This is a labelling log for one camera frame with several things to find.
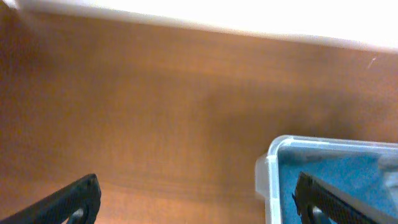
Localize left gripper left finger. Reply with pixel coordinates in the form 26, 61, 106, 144
1, 174, 101, 224

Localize clear plastic storage bin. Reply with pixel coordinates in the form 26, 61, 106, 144
255, 135, 397, 223

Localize dark blue jeans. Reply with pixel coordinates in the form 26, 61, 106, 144
279, 154, 397, 223

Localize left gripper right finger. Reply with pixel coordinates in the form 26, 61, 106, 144
291, 170, 379, 224

